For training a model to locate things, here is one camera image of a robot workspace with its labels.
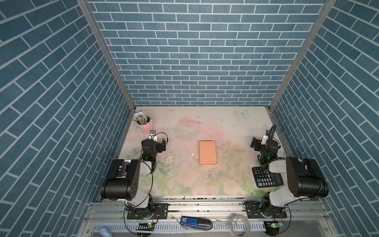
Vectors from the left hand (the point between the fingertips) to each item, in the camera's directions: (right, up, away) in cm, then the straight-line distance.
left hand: (158, 138), depth 94 cm
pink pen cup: (-10, +6, +6) cm, 13 cm away
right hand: (+68, 0, 0) cm, 68 cm away
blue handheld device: (+25, -36, -27) cm, 51 cm away
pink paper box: (+32, -9, -3) cm, 33 cm away
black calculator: (+63, -22, -11) cm, 68 cm away
